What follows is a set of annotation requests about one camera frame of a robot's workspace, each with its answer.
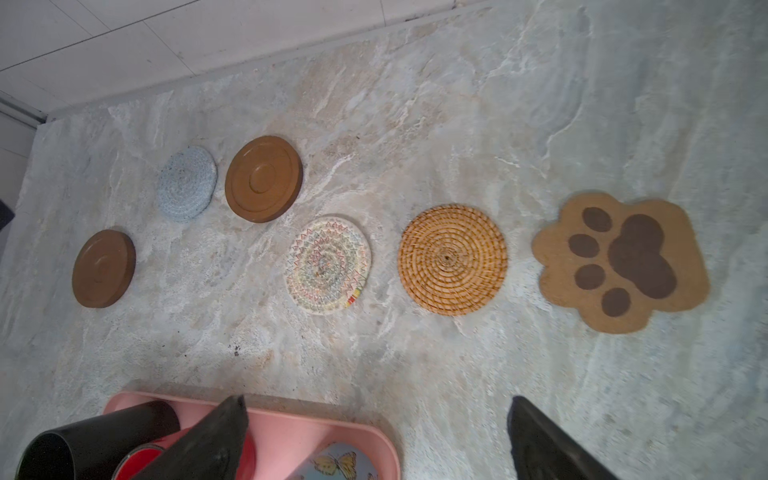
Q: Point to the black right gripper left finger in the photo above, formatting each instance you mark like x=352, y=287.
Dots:
x=216, y=447

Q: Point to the black mug rear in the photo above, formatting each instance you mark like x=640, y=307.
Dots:
x=93, y=448

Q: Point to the blue-grey woven round coaster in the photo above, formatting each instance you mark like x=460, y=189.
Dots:
x=186, y=184

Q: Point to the black mug red inside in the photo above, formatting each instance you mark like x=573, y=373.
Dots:
x=137, y=459

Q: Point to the woven rattan round coaster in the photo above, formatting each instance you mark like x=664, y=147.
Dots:
x=452, y=259

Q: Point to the cork paw print coaster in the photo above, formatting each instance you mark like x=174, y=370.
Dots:
x=616, y=263

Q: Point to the multicolour woven round coaster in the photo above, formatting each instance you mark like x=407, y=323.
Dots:
x=328, y=265

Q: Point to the metal corner profile left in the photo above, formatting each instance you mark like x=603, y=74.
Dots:
x=21, y=111

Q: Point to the dark wooden round coaster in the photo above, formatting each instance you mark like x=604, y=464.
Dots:
x=103, y=269

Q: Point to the pink tray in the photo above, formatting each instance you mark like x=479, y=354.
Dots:
x=282, y=440

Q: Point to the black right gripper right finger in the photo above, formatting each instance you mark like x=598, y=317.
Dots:
x=540, y=449

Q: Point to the blue mug yellow inside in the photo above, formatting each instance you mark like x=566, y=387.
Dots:
x=336, y=461

